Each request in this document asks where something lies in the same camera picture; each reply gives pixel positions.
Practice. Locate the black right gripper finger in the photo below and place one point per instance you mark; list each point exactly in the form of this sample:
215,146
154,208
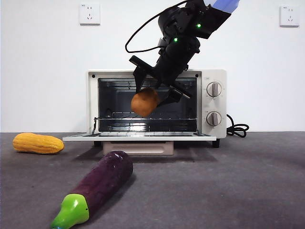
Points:
139,82
170,98

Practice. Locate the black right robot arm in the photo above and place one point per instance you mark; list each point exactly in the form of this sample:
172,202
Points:
186,19

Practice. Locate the white toaster oven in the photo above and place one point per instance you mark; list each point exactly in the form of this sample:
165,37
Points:
214,74

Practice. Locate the beige oven knob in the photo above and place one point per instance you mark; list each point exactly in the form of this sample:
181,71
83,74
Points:
213,89
213,118

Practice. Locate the purple eggplant with green stem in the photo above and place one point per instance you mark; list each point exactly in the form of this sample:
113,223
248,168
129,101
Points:
104,179

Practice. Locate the yellow corn cob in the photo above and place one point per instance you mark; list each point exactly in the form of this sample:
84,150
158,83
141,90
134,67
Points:
38,143

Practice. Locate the white wall socket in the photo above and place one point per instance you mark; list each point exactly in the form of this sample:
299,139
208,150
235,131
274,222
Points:
89,14
289,16

